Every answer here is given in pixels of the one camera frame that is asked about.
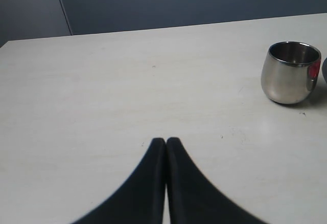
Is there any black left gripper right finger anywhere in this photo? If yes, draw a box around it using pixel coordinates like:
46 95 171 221
166 137 264 223

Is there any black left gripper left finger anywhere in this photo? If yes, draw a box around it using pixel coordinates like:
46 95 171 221
75 138 166 223

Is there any stainless steel cup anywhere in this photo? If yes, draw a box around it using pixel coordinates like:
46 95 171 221
261 41 321 105

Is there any stainless steel bowl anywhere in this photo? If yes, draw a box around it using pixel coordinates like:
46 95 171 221
321 58 327 83

